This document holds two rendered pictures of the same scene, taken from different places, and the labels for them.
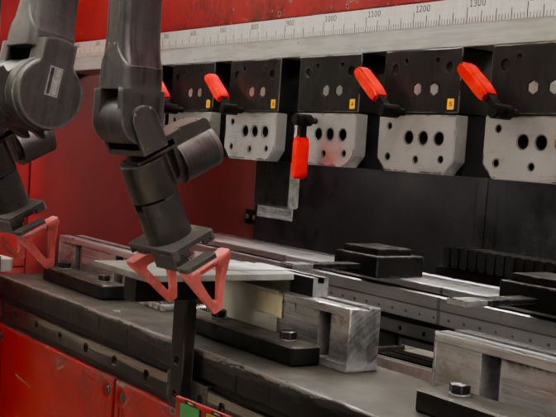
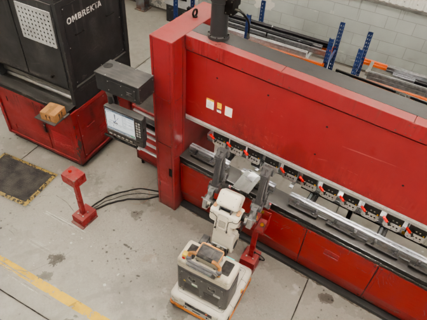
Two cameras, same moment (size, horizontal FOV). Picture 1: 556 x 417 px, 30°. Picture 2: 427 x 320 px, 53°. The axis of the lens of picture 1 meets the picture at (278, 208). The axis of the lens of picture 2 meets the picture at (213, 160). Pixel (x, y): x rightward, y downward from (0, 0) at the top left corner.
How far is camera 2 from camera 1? 3.53 m
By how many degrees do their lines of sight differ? 47
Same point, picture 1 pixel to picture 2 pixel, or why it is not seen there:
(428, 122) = (291, 176)
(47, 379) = (201, 178)
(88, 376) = not seen: hidden behind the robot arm
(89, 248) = (201, 152)
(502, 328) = not seen: hidden behind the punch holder
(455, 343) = (293, 197)
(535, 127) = (309, 185)
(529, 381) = (304, 204)
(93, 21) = (200, 117)
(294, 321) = not seen: hidden behind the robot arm
